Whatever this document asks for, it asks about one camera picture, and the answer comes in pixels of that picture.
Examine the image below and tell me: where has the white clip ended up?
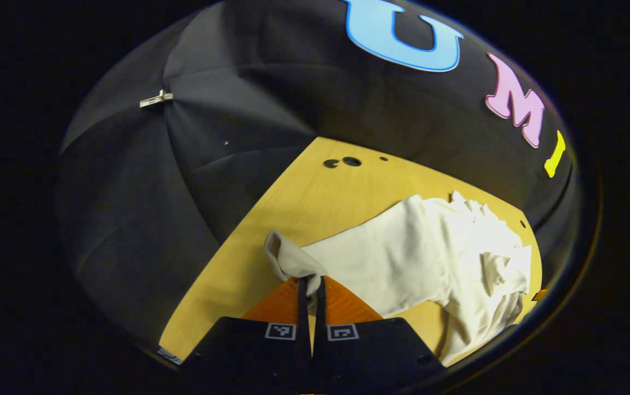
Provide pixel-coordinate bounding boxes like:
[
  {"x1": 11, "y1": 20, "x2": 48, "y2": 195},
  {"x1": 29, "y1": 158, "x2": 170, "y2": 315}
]
[{"x1": 139, "y1": 89, "x2": 174, "y2": 109}]

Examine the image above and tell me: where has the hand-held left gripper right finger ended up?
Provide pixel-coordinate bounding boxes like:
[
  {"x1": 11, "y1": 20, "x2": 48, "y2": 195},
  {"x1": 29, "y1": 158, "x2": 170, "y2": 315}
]
[{"x1": 314, "y1": 275, "x2": 448, "y2": 395}]

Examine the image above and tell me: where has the black backdrop cloth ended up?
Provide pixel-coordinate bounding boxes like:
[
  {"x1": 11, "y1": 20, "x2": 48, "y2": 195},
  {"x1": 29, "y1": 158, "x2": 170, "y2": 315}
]
[{"x1": 54, "y1": 0, "x2": 578, "y2": 352}]

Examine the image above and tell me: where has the cream sweatshirt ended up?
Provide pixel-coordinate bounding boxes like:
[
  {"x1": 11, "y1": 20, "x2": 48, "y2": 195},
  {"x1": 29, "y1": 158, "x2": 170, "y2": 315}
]
[{"x1": 264, "y1": 191, "x2": 532, "y2": 367}]

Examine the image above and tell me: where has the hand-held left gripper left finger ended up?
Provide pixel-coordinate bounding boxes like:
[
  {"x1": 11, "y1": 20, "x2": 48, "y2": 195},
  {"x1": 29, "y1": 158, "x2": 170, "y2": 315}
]
[{"x1": 182, "y1": 276, "x2": 311, "y2": 395}]

